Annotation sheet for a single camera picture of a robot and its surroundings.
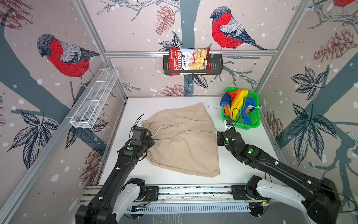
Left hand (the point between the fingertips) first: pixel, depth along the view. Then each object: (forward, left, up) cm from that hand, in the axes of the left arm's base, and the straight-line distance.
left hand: (150, 139), depth 81 cm
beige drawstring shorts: (+5, -21, -12) cm, 25 cm away
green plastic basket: (+16, -72, -4) cm, 73 cm away
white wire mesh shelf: (+18, +33, +18) cm, 41 cm away
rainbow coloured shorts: (+26, -59, +2) cm, 65 cm away
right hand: (+1, -39, +3) cm, 39 cm away
